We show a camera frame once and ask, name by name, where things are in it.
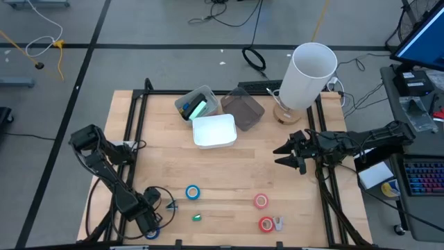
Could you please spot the computer monitor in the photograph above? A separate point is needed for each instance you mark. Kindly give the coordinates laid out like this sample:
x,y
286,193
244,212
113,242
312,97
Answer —
x,y
425,45

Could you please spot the black mini computer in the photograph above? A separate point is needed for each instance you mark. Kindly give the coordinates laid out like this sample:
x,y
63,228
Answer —
x,y
412,83

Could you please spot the black aluminium table frame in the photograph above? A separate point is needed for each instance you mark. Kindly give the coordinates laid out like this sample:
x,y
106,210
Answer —
x,y
163,92

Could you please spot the black floor knob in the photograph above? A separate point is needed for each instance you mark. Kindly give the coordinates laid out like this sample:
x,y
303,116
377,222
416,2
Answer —
x,y
39,65

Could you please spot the white box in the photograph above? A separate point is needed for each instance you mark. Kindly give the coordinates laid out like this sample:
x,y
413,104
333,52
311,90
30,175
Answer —
x,y
374,175

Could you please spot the light blue tape roll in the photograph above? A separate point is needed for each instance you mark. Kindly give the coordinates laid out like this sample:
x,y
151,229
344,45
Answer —
x,y
187,192

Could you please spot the grey metal floor base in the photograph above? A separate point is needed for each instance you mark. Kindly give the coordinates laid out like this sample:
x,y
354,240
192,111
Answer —
x,y
36,3
15,82

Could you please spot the black keyboard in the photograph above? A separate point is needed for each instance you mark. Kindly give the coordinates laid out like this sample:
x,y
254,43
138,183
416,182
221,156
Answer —
x,y
258,85

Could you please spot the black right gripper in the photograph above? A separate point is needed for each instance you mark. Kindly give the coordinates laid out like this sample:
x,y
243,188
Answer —
x,y
303,149

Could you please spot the red tape roll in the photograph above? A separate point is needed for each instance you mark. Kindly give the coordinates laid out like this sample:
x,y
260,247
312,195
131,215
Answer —
x,y
260,224

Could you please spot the pink tape roll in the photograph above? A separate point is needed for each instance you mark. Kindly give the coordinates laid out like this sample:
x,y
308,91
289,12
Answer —
x,y
255,201

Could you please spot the light grey plastic bin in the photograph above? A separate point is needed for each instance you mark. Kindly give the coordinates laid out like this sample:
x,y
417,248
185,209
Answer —
x,y
211,99

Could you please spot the white shade lamp wooden base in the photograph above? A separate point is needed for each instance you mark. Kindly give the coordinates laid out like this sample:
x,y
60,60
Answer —
x,y
308,80

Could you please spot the mint green stapler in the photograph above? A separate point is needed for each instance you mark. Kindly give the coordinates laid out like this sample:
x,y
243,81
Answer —
x,y
198,111

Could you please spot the white plastic bin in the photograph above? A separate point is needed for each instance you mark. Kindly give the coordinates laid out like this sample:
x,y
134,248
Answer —
x,y
215,132

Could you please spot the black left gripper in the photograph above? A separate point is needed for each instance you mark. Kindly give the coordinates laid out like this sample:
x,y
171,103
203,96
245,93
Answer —
x,y
147,215

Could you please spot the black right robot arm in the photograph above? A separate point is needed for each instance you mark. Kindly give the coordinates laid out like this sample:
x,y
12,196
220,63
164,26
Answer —
x,y
364,140

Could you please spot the dark grey desk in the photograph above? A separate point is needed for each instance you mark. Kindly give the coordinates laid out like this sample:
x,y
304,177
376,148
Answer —
x,y
395,114

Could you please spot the white power adapter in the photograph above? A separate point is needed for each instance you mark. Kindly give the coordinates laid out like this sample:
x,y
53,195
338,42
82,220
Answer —
x,y
332,82

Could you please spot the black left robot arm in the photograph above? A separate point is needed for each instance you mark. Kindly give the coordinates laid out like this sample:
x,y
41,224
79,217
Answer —
x,y
104,166

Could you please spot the dark blue tape roll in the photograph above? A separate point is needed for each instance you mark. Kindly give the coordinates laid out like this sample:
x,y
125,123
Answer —
x,y
152,237

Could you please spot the black floor fan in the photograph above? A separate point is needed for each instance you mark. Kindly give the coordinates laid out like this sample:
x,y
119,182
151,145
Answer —
x,y
411,21

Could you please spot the rainbow backlit keyboard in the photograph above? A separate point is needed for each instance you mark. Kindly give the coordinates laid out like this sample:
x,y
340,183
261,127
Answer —
x,y
425,177

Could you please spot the clear plastic bag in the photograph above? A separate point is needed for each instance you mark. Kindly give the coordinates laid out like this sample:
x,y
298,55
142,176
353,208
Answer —
x,y
416,112

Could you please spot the dark transparent plastic bin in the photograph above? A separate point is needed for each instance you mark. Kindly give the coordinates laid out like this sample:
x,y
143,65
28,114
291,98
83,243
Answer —
x,y
243,107

